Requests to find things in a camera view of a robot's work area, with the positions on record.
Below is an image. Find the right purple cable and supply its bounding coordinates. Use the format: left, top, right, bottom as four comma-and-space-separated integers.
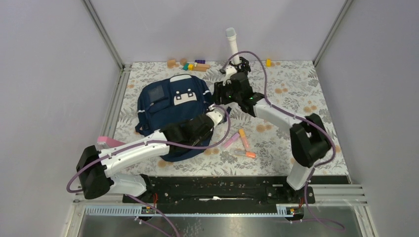
221, 50, 346, 233

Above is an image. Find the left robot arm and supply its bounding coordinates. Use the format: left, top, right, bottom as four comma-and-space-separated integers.
75, 111, 223, 203

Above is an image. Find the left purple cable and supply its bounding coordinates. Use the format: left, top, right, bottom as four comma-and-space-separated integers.
66, 104, 231, 237

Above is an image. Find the pink box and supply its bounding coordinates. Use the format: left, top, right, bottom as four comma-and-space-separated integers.
97, 136, 125, 149

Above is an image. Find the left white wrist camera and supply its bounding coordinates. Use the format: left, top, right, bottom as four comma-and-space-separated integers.
206, 104, 226, 127

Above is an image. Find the long tan wooden block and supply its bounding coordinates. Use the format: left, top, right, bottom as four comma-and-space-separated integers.
192, 63, 210, 72

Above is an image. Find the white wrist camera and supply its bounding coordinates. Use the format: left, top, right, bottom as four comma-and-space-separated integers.
206, 104, 226, 127
222, 65, 237, 86

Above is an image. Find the grey orange-capped marker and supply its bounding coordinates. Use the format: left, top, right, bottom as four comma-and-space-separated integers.
230, 149, 256, 158

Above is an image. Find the white microphone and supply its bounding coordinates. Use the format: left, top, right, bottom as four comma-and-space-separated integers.
225, 27, 241, 65

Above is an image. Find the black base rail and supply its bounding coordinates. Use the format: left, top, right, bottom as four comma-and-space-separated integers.
137, 176, 315, 214

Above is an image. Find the pink highlighter pen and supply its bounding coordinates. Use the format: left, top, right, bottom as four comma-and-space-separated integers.
221, 132, 240, 150

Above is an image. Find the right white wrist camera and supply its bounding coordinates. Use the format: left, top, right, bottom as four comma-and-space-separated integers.
222, 65, 237, 86

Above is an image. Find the purple cable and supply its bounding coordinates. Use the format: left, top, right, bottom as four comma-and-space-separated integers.
221, 50, 346, 233
66, 104, 231, 237

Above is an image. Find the round wooden block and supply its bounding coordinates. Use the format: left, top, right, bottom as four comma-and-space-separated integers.
179, 58, 187, 66

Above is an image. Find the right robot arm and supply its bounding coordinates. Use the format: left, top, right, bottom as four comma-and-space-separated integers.
213, 70, 332, 203

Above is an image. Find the navy blue student backpack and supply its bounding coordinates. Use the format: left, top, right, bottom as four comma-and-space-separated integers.
134, 74, 232, 162

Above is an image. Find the black microphone stand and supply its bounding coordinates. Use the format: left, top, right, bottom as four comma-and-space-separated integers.
237, 56, 251, 75

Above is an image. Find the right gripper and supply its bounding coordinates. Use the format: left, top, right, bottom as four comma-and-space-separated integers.
211, 80, 242, 107

